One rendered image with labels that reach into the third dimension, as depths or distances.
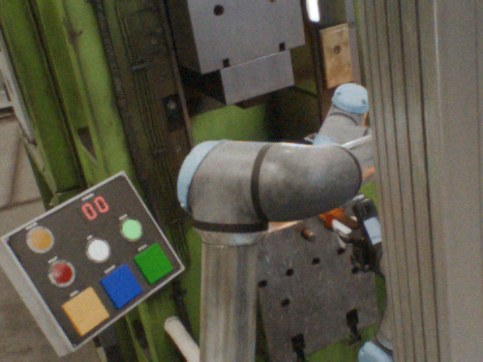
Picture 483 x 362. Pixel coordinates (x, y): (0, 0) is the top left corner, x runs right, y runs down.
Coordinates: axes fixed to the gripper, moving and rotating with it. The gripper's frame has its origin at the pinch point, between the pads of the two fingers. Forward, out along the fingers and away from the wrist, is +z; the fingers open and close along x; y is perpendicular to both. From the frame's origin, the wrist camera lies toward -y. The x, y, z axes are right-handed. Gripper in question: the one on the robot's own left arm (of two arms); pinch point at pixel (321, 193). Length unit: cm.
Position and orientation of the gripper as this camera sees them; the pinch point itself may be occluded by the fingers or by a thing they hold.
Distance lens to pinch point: 165.2
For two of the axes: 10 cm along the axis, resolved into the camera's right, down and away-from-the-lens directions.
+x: 8.9, -3.2, 3.3
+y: 4.6, 7.0, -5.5
